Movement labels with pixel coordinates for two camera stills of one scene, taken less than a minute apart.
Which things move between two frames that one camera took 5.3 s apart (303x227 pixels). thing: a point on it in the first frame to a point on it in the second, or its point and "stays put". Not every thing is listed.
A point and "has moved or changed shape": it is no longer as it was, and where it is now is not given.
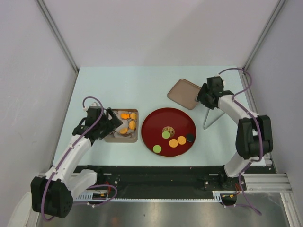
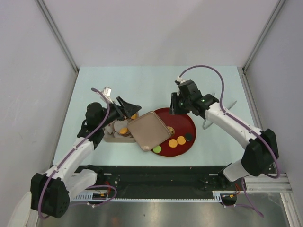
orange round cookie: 133,116 stays put
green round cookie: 156,149 stays put
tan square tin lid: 184,92 has moved or changed shape
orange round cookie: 124,130 stays put
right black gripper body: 203,96 to 184,104
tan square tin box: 128,132 stays put
